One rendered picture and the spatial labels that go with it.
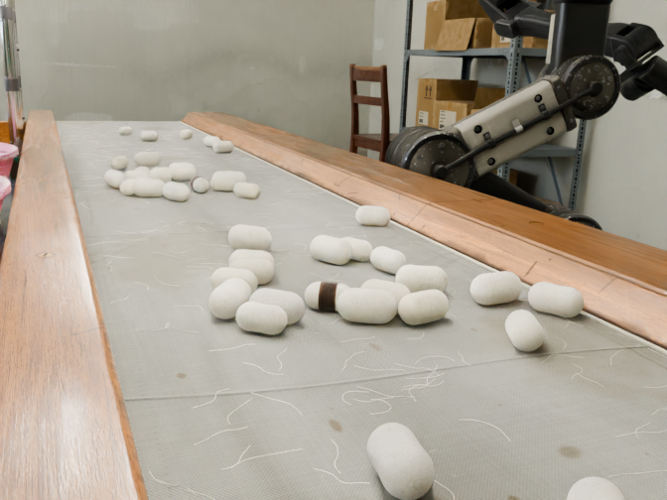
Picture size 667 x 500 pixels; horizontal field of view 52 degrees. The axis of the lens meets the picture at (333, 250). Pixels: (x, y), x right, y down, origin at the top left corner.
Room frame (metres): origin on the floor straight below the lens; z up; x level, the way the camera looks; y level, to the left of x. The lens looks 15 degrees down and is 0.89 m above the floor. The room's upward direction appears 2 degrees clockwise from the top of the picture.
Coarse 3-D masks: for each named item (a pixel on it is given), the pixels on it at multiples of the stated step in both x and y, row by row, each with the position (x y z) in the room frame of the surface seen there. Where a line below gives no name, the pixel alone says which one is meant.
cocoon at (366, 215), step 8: (360, 208) 0.67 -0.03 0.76; (368, 208) 0.66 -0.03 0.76; (376, 208) 0.66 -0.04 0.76; (384, 208) 0.66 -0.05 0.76; (360, 216) 0.66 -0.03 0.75; (368, 216) 0.66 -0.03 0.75; (376, 216) 0.66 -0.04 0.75; (384, 216) 0.66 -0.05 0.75; (368, 224) 0.66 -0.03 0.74; (376, 224) 0.66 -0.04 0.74; (384, 224) 0.66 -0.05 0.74
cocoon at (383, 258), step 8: (376, 248) 0.52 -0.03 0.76; (384, 248) 0.51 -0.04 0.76; (376, 256) 0.51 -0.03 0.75; (384, 256) 0.50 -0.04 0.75; (392, 256) 0.50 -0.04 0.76; (400, 256) 0.50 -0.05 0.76; (376, 264) 0.51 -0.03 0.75; (384, 264) 0.50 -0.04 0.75; (392, 264) 0.50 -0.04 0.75; (400, 264) 0.50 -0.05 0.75; (392, 272) 0.50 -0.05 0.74
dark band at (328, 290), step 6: (324, 282) 0.42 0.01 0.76; (330, 282) 0.42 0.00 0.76; (324, 288) 0.41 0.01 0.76; (330, 288) 0.41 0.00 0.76; (324, 294) 0.41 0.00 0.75; (330, 294) 0.41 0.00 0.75; (324, 300) 0.41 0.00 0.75; (330, 300) 0.41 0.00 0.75; (324, 306) 0.41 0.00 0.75; (330, 306) 0.41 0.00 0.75
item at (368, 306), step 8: (352, 288) 0.40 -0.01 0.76; (360, 288) 0.40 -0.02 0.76; (344, 296) 0.40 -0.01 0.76; (352, 296) 0.39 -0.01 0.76; (360, 296) 0.39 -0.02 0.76; (368, 296) 0.39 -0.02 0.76; (376, 296) 0.39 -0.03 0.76; (384, 296) 0.39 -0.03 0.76; (392, 296) 0.40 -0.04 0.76; (336, 304) 0.40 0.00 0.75; (344, 304) 0.39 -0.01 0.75; (352, 304) 0.39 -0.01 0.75; (360, 304) 0.39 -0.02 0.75; (368, 304) 0.39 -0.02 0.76; (376, 304) 0.39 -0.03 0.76; (384, 304) 0.39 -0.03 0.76; (392, 304) 0.39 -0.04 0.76; (344, 312) 0.39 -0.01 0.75; (352, 312) 0.39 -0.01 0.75; (360, 312) 0.39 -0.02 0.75; (368, 312) 0.39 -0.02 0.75; (376, 312) 0.39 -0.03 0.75; (384, 312) 0.39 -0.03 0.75; (392, 312) 0.39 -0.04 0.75; (352, 320) 0.40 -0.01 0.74; (360, 320) 0.39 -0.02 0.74; (368, 320) 0.39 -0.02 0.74; (376, 320) 0.39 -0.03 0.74; (384, 320) 0.39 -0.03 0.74
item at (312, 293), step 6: (318, 282) 0.42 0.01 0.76; (312, 288) 0.42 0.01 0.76; (318, 288) 0.42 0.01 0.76; (336, 288) 0.41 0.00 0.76; (342, 288) 0.41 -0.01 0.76; (348, 288) 0.42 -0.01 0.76; (306, 294) 0.42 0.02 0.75; (312, 294) 0.41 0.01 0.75; (318, 294) 0.41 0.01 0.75; (336, 294) 0.41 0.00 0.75; (306, 300) 0.42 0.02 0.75; (312, 300) 0.41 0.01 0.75; (318, 300) 0.41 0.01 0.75; (336, 300) 0.41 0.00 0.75; (312, 306) 0.42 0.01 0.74; (318, 306) 0.41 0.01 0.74; (336, 306) 0.41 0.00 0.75
